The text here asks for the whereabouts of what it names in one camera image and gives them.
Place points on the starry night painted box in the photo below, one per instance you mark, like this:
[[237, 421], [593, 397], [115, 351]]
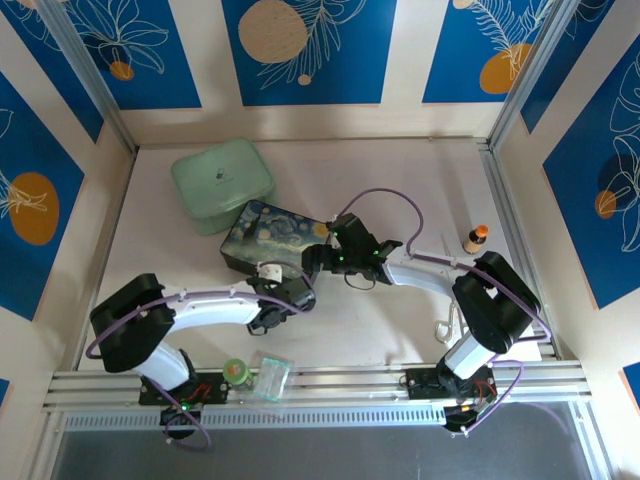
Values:
[[270, 235]]

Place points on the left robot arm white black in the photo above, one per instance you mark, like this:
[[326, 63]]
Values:
[[215, 307]]

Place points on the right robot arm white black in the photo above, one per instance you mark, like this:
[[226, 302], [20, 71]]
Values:
[[495, 305]]

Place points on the clear plastic box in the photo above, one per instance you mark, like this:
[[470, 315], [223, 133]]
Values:
[[271, 378]]

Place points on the small green jar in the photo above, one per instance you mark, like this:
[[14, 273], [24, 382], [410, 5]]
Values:
[[236, 372]]

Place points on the small bottle orange cap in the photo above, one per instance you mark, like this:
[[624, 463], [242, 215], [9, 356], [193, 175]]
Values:
[[475, 242]]

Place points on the mint green case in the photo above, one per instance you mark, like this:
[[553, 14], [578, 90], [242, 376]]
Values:
[[220, 182]]

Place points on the aluminium frame rail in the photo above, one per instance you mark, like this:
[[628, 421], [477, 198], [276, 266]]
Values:
[[340, 382]]

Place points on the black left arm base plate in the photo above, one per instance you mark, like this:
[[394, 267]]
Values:
[[210, 385]]

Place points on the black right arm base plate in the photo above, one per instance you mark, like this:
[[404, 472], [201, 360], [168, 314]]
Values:
[[422, 382]]

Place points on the aluminium frame post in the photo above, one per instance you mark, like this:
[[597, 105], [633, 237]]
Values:
[[530, 70], [85, 70]]

